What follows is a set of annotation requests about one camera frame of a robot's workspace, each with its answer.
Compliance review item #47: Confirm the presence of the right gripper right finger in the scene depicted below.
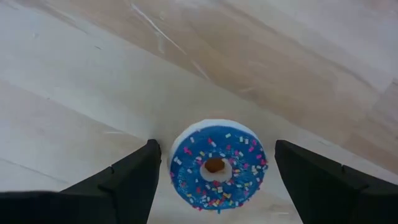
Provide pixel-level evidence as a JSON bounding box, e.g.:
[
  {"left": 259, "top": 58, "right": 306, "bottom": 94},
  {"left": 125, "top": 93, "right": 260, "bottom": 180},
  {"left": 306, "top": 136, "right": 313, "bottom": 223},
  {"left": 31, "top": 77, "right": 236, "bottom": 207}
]
[{"left": 274, "top": 139, "right": 398, "bottom": 224}]

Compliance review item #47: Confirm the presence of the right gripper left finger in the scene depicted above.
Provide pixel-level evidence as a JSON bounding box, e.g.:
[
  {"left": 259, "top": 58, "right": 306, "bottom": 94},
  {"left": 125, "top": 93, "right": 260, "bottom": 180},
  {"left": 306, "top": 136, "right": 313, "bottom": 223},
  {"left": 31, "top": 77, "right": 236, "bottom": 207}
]
[{"left": 0, "top": 139, "right": 162, "bottom": 224}]

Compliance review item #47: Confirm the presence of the small blue-purple sprinkled donut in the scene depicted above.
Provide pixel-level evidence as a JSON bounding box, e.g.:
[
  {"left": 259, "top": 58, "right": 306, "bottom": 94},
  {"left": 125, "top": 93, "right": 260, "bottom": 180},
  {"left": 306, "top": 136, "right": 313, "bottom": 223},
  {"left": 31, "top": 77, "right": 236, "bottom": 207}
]
[{"left": 167, "top": 118, "right": 269, "bottom": 214}]

